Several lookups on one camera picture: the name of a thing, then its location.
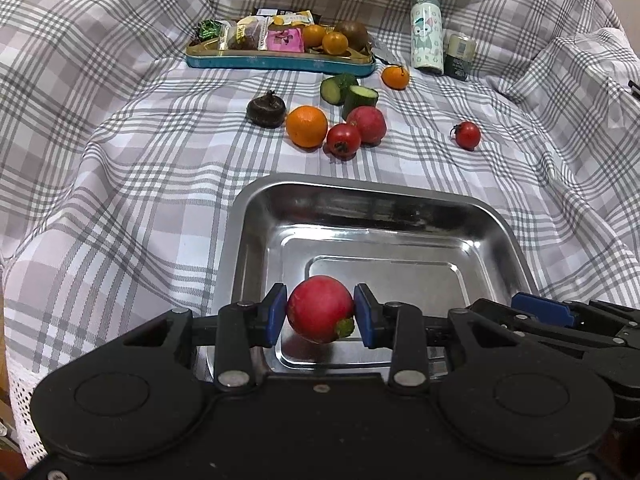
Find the grey foil wrapper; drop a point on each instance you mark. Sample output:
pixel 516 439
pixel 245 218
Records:
pixel 382 53

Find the red radish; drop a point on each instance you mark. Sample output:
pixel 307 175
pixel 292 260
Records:
pixel 369 122
pixel 320 310

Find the small tangerine with stem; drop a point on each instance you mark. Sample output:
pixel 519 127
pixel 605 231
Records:
pixel 395 77

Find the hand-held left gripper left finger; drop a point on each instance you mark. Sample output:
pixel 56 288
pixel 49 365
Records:
pixel 275 316

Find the clear wrapped brown cake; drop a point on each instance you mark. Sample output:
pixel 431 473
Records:
pixel 247 34

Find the small red tomato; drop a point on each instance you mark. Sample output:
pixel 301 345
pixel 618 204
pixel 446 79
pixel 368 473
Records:
pixel 467 135

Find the teal tin tray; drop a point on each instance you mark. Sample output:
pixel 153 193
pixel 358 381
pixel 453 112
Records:
pixel 280 62

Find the yellow snack packet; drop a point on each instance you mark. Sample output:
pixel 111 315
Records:
pixel 292 19

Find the cucumber piece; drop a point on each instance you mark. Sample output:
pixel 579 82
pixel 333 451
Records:
pixel 337 87
pixel 359 101

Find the black object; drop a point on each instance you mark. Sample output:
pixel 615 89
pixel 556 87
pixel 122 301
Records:
pixel 632 87

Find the dark green can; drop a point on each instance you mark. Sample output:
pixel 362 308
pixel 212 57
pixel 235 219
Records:
pixel 460 57

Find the pink snack packet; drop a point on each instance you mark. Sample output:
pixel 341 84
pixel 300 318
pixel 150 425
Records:
pixel 285 40

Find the brown round fruit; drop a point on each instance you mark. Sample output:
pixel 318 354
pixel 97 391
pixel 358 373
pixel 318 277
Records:
pixel 352 31

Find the small orange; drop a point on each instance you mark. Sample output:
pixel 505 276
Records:
pixel 335 43
pixel 314 35

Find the cartoon print bottle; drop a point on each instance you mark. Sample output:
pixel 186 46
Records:
pixel 428 30

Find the large orange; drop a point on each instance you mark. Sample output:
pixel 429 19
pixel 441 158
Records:
pixel 306 126

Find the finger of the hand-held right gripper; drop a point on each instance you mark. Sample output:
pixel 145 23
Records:
pixel 542 310
pixel 550 338

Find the grey plaid blanket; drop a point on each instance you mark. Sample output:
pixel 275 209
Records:
pixel 125 170

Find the green foil candy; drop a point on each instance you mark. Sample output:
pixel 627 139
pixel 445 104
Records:
pixel 210 30

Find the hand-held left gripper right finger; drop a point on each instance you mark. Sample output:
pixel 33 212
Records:
pixel 364 316

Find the black snack packet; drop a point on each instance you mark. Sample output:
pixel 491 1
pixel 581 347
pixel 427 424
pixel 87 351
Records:
pixel 267 11

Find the stainless steel tray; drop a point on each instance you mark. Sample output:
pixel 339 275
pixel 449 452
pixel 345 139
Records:
pixel 380 240

